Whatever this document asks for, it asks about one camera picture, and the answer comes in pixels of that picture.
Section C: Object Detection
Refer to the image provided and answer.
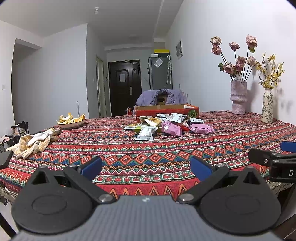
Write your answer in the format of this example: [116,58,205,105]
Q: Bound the white snack packet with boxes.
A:
[135,126,158,142]

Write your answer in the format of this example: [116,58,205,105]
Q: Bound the speckled white vase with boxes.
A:
[261,88,274,123]

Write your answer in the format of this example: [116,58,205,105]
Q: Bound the patterned red tablecloth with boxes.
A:
[0,110,296,202]

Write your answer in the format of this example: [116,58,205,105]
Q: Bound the pink snack packet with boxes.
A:
[161,121,182,137]
[189,123,214,134]

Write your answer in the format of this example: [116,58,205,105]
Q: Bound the plate of orange peels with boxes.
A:
[56,113,86,130]

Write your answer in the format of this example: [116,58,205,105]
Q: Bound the yellow white cloth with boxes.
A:
[6,128,62,159]

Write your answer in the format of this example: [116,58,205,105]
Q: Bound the pink textured vase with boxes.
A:
[230,80,247,115]

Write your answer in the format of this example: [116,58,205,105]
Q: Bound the red cardboard box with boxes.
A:
[134,104,199,118]

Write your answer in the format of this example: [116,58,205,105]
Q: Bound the green snack packet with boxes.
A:
[133,126,144,133]

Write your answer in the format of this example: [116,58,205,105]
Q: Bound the biscuit picture snack packet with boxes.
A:
[144,118,163,127]

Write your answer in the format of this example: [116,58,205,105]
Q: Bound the dried pink roses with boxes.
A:
[210,35,258,82]

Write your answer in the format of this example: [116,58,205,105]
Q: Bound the purple jacket on chair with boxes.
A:
[135,89,187,106]

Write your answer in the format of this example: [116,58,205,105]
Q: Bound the dark entrance door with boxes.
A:
[108,60,142,116]

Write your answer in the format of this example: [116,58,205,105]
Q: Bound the grey refrigerator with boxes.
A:
[148,53,173,90]

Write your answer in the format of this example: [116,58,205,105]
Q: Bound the yellow box on fridge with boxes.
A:
[154,49,170,54]

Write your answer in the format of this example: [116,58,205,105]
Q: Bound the wall electrical panel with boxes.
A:
[176,40,183,59]

